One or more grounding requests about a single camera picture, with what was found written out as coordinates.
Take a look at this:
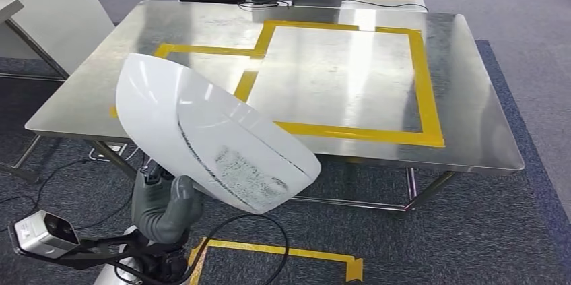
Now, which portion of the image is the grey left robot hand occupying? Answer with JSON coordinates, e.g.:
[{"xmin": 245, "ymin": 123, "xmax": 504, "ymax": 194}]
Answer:
[{"xmin": 131, "ymin": 161, "xmax": 205, "ymax": 245}]

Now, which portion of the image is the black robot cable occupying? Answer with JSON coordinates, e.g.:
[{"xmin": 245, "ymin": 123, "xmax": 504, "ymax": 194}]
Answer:
[{"xmin": 178, "ymin": 214, "xmax": 290, "ymax": 285}]

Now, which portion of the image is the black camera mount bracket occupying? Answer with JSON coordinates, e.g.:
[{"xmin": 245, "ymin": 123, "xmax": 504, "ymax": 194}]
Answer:
[{"xmin": 18, "ymin": 234, "xmax": 157, "ymax": 276}]

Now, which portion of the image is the steel workbench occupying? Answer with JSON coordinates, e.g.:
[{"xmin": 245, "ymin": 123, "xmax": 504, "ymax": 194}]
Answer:
[{"xmin": 0, "ymin": 0, "xmax": 526, "ymax": 212}]

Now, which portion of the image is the white curved car body part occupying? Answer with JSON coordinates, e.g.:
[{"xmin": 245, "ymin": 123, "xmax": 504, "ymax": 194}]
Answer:
[{"xmin": 116, "ymin": 53, "xmax": 322, "ymax": 215}]

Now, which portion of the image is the large yellow tape rectangle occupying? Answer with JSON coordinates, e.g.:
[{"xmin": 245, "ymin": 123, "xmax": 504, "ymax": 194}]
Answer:
[{"xmin": 232, "ymin": 20, "xmax": 446, "ymax": 149}]

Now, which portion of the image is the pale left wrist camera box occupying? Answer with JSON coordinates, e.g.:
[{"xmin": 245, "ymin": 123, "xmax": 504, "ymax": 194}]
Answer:
[{"xmin": 9, "ymin": 210, "xmax": 81, "ymax": 260}]

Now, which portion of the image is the white power strip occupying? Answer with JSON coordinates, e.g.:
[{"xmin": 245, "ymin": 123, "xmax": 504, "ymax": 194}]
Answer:
[{"xmin": 88, "ymin": 142, "xmax": 135, "ymax": 162}]

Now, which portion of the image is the yellow floor tape square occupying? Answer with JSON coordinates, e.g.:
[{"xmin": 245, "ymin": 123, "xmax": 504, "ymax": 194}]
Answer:
[{"xmin": 187, "ymin": 238, "xmax": 364, "ymax": 285}]

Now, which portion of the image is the small yellow tape rectangle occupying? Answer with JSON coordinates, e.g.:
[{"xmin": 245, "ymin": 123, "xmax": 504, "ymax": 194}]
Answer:
[{"xmin": 109, "ymin": 42, "xmax": 269, "ymax": 119}]

